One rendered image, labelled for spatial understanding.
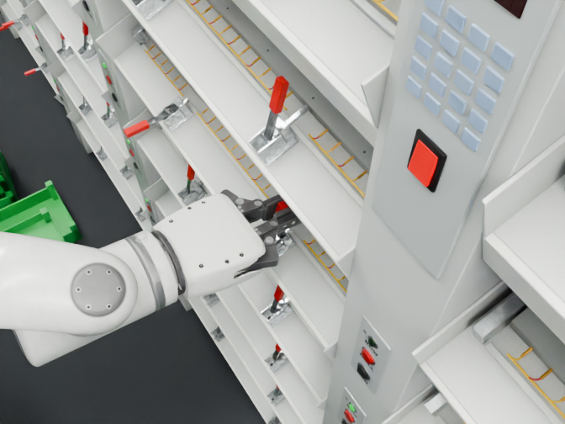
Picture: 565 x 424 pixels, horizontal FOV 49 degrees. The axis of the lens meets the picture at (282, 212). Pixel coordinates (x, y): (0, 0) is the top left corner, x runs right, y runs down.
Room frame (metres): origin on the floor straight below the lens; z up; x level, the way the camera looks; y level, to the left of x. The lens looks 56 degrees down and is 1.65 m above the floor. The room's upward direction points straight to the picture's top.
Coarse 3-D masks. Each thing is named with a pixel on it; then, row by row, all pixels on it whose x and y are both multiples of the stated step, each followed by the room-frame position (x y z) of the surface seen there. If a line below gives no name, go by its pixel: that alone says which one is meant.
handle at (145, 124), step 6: (162, 114) 0.62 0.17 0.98; (168, 114) 0.62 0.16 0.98; (144, 120) 0.61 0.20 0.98; (150, 120) 0.61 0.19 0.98; (156, 120) 0.61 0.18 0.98; (132, 126) 0.60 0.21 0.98; (138, 126) 0.60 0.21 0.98; (144, 126) 0.60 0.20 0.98; (126, 132) 0.59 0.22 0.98; (132, 132) 0.59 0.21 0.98; (138, 132) 0.59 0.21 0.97
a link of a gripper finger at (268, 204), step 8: (240, 200) 0.42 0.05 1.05; (248, 200) 0.42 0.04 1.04; (264, 200) 0.43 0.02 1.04; (272, 200) 0.42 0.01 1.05; (280, 200) 0.42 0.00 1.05; (264, 208) 0.41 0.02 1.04; (272, 208) 0.42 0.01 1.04; (256, 216) 0.41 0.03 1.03; (264, 216) 0.41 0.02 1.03; (272, 216) 0.42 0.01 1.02
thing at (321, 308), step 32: (128, 32) 0.79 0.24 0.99; (128, 64) 0.75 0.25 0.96; (160, 96) 0.68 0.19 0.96; (192, 96) 0.66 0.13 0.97; (192, 128) 0.61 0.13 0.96; (224, 128) 0.60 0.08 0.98; (192, 160) 0.56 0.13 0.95; (224, 160) 0.55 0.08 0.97; (256, 224) 0.45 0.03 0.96; (288, 256) 0.40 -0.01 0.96; (320, 256) 0.39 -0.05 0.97; (288, 288) 0.36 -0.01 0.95; (320, 288) 0.35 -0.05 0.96; (320, 320) 0.31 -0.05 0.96
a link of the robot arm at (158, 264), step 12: (132, 240) 0.34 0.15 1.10; (144, 240) 0.34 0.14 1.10; (156, 240) 0.34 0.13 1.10; (144, 252) 0.32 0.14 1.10; (156, 252) 0.32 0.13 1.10; (144, 264) 0.31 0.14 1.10; (156, 264) 0.31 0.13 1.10; (168, 264) 0.31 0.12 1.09; (156, 276) 0.30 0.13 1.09; (168, 276) 0.30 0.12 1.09; (156, 288) 0.29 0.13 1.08; (168, 288) 0.29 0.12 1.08; (156, 300) 0.28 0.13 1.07; (168, 300) 0.29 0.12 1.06
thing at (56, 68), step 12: (60, 72) 1.36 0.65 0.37; (72, 84) 1.31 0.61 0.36; (72, 96) 1.27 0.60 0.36; (84, 108) 1.20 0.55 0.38; (96, 120) 1.17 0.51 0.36; (96, 132) 1.14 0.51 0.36; (108, 144) 1.09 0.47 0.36; (108, 156) 1.05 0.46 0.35; (120, 156) 1.05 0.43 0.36; (120, 168) 1.01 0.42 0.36; (132, 180) 0.97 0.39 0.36; (132, 192) 0.94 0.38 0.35; (144, 204) 0.90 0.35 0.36; (144, 216) 0.84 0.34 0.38
